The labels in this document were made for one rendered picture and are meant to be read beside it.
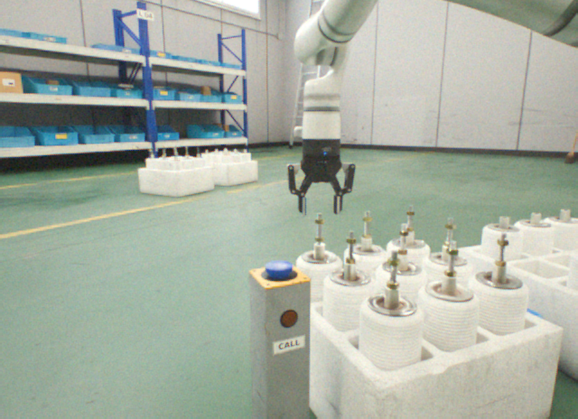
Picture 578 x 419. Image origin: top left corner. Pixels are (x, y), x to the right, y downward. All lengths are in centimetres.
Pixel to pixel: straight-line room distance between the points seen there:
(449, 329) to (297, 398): 26
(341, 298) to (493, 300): 26
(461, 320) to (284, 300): 29
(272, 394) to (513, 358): 40
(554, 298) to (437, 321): 40
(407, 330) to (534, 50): 656
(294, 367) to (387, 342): 14
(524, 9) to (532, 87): 647
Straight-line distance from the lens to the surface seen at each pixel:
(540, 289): 107
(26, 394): 102
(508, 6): 52
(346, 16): 65
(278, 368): 61
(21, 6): 586
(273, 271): 56
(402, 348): 64
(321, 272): 80
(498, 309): 78
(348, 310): 72
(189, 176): 296
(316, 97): 75
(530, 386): 85
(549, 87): 696
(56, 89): 507
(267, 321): 56
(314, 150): 75
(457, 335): 71
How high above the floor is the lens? 53
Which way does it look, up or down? 12 degrees down
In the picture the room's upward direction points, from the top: straight up
